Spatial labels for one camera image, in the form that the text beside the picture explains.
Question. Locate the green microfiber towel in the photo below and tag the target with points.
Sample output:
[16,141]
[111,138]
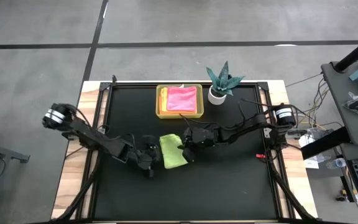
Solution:
[171,152]

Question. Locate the pink microfiber towel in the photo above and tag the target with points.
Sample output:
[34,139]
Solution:
[182,99]

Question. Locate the black aluminium table frame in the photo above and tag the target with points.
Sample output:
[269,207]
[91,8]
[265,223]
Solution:
[129,84]

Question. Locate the dark grey side desk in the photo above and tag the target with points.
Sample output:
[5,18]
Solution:
[337,93]

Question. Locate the black pole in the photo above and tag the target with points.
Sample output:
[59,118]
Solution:
[356,53]

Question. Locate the artificial plant in white pot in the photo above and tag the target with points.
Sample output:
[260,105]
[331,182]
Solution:
[217,98]

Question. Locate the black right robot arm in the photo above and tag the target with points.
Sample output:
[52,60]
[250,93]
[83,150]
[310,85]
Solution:
[253,123]

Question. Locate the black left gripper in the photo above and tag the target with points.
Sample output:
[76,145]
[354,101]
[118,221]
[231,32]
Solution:
[149,154]

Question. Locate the clear plastic bottle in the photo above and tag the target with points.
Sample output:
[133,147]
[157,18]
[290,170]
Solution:
[337,163]

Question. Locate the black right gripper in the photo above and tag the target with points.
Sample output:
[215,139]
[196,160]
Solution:
[202,137]

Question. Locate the red clip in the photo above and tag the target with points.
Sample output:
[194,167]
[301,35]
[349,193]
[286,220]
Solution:
[260,156]

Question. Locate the teal box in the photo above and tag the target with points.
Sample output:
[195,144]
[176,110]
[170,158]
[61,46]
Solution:
[357,74]

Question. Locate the white paper sheet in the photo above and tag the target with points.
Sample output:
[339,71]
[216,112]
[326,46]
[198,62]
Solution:
[311,164]

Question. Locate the yellow plastic bin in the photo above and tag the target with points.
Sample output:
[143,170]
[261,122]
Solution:
[200,102]

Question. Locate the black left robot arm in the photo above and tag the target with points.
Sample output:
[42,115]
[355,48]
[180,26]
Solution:
[95,138]

